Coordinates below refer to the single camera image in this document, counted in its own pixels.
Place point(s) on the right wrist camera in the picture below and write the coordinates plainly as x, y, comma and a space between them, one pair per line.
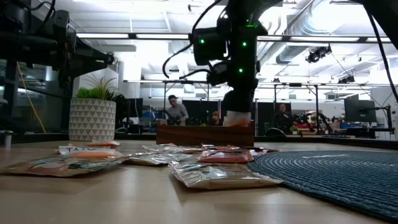
208, 46

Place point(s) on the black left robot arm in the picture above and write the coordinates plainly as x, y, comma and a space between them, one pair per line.
28, 46

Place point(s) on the black computer monitor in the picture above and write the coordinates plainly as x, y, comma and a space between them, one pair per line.
360, 110

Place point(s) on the long fluorescent light strip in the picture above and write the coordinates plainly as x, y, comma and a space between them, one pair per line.
323, 39
102, 35

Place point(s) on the clear tea packet dark label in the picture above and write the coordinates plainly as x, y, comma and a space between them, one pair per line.
217, 177
155, 159

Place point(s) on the brown packet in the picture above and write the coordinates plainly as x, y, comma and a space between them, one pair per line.
62, 166

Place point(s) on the black spotlight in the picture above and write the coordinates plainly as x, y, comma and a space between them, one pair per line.
346, 80
317, 53

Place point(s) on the person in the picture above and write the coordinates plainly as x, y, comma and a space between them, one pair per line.
215, 117
283, 119
177, 112

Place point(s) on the silver ventilation duct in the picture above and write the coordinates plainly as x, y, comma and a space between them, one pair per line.
298, 28

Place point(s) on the small white post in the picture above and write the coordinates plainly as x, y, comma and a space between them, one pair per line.
7, 140

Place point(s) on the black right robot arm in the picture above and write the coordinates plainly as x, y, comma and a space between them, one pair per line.
242, 34

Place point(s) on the wooden three-compartment tray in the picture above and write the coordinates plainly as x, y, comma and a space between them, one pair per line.
202, 135

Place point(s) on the red tea packet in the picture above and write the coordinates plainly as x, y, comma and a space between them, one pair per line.
225, 158
236, 147

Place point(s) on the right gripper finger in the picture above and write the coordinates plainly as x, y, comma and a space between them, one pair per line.
226, 107
241, 101

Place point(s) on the round dark blue placemat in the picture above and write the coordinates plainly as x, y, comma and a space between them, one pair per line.
326, 180

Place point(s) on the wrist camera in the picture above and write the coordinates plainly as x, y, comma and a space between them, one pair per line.
208, 46
60, 21

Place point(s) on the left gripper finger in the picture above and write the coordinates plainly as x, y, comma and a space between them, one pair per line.
85, 68
90, 54

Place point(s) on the succulent in white patterned pot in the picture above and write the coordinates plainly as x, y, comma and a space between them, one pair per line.
91, 119

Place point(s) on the black partition panel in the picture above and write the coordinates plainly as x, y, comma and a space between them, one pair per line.
199, 112
265, 116

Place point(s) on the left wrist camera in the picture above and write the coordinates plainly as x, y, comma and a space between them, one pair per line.
60, 21

